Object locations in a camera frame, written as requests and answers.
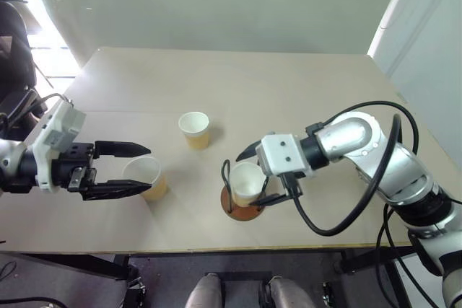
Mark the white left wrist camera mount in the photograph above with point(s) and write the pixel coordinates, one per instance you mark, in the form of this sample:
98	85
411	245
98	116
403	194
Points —
57	124

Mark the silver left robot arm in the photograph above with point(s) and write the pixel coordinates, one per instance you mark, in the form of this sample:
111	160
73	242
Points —
8	154

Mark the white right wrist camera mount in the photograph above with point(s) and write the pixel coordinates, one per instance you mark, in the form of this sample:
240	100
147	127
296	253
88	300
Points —
281	156

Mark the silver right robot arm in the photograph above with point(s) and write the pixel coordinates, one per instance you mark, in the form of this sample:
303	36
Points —
353	135

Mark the black table frame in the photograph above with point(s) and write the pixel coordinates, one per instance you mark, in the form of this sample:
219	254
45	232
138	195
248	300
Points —
90	265

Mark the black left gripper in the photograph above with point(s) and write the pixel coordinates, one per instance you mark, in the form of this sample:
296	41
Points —
74	163

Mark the grey rounded shape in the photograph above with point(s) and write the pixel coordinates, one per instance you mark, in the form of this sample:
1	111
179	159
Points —
204	291
288	293

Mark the tan paper cup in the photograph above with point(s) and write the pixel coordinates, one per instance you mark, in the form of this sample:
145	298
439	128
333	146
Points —
153	187
195	131
244	183

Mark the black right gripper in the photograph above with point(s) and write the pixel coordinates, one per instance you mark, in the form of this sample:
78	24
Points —
285	182

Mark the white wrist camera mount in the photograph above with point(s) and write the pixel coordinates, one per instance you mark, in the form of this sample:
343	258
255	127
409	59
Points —
281	156
57	124

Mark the white partition panel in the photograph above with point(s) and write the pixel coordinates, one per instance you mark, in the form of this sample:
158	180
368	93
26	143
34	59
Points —
426	34

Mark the black office chair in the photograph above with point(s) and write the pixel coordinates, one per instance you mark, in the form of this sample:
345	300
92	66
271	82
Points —
18	52

